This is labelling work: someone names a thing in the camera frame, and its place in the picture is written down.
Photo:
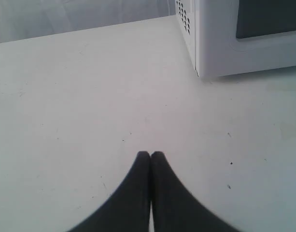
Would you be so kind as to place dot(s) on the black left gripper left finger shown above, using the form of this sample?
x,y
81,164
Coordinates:
x,y
128,208

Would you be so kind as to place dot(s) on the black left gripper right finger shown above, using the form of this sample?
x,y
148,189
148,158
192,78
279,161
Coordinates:
x,y
174,208

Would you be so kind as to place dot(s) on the white microwave door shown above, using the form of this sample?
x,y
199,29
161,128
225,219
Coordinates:
x,y
246,48

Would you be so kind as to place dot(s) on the white microwave oven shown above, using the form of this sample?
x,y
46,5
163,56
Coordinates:
x,y
186,24

